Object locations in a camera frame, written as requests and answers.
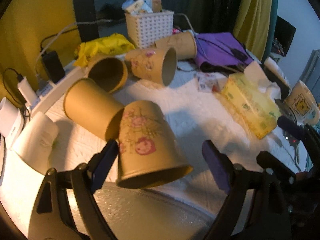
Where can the floral brown cup lying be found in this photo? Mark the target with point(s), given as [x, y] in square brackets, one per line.
[153, 64]

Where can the white charger plug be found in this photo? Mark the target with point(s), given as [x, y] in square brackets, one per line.
[26, 90]

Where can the white power strip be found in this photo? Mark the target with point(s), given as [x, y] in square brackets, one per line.
[51, 92]

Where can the floral brown paper cup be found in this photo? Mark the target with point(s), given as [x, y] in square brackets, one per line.
[149, 152]

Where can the brown cup open front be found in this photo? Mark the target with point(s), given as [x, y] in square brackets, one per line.
[109, 73]

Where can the black power adapter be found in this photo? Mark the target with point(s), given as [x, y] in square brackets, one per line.
[53, 66]

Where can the yellow curtain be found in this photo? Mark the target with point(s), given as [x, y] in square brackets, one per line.
[252, 25]
[24, 25]

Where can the yellow curtain right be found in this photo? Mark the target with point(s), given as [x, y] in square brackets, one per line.
[252, 25]

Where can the white desk lamp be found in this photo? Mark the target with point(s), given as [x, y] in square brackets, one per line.
[11, 122]

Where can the yellow plastic bag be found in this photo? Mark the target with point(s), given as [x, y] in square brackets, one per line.
[115, 44]

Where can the purple cloth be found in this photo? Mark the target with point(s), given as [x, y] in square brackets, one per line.
[218, 51]

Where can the yellow tissue box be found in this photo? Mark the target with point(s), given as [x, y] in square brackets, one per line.
[258, 111]

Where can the cream bear mug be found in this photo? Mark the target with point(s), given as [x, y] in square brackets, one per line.
[303, 104]

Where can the white tube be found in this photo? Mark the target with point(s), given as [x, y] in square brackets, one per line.
[275, 74]

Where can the round grey placemat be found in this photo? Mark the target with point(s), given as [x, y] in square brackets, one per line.
[147, 214]

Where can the plain brown paper cup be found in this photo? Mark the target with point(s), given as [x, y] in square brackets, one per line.
[94, 109]

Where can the yellow curtain left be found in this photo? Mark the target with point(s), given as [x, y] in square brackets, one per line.
[24, 25]

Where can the white paper cup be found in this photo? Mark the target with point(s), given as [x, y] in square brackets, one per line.
[34, 144]

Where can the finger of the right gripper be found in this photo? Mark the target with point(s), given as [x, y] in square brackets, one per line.
[305, 133]
[285, 177]

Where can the brown cup near basket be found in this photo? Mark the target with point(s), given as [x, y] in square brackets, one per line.
[184, 44]

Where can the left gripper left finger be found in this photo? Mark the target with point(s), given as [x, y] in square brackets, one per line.
[65, 207]

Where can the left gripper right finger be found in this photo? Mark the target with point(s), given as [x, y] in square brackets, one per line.
[234, 180]

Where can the black monitor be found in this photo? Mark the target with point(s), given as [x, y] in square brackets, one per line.
[283, 37]

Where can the white plastic basket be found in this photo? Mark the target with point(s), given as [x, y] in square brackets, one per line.
[144, 29]

